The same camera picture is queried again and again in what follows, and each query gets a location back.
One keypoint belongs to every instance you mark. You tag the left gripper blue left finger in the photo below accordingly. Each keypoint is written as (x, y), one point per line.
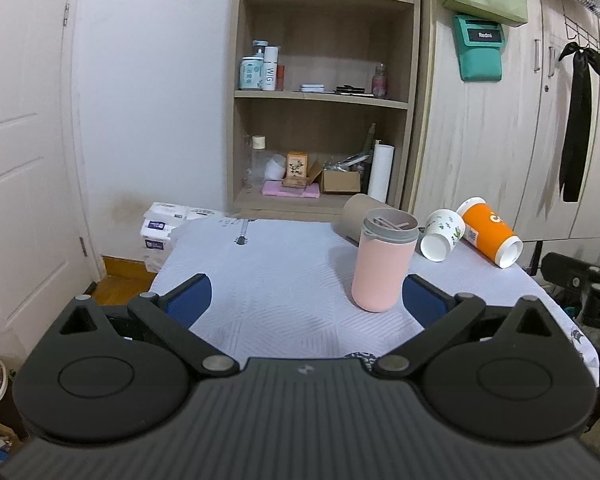
(181, 306)

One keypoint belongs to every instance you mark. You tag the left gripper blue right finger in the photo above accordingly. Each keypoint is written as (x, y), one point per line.
(433, 308)

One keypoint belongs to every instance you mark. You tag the pink cup with grey lid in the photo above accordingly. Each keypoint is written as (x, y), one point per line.
(385, 250)

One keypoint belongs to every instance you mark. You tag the white floral paper cup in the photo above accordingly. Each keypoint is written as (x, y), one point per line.
(444, 228)

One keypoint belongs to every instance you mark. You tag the orange and white cup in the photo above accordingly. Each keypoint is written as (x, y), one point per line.
(488, 233)

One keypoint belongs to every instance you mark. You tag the tissue pack stack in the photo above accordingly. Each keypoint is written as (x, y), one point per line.
(160, 221)

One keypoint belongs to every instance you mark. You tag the white quilted table cloth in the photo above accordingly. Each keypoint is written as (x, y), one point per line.
(280, 289)

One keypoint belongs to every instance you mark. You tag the white paper towel roll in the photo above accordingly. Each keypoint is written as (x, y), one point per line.
(380, 172)

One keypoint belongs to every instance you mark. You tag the pink cloth on shelf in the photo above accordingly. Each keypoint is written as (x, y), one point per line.
(277, 189)

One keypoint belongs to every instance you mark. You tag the white door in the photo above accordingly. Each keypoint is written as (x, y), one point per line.
(46, 254)

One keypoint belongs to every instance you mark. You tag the small cardboard box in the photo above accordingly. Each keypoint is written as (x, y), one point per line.
(334, 181)

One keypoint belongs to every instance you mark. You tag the clear bottle with beige cap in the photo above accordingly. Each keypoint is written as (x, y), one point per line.
(257, 161)

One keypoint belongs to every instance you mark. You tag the beige wardrobe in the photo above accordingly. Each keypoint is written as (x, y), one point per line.
(501, 140)

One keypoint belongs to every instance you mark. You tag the orange patterned small box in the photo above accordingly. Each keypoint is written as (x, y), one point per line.
(296, 169)

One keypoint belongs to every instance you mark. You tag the pink small bottle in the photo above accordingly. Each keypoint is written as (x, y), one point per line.
(379, 82)

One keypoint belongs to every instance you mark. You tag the black hanging ribbon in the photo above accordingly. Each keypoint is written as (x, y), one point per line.
(578, 126)

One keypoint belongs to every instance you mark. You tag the teal labelled jar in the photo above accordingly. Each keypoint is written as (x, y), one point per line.
(250, 73)

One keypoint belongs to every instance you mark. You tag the red small bottle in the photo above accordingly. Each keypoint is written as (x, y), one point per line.
(280, 78)

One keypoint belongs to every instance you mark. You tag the wooden shelf unit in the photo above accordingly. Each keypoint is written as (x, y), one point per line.
(330, 49)

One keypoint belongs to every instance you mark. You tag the white pump bottle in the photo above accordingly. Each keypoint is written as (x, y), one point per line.
(269, 72)

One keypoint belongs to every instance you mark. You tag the teal wall pouch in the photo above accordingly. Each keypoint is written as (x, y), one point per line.
(479, 44)

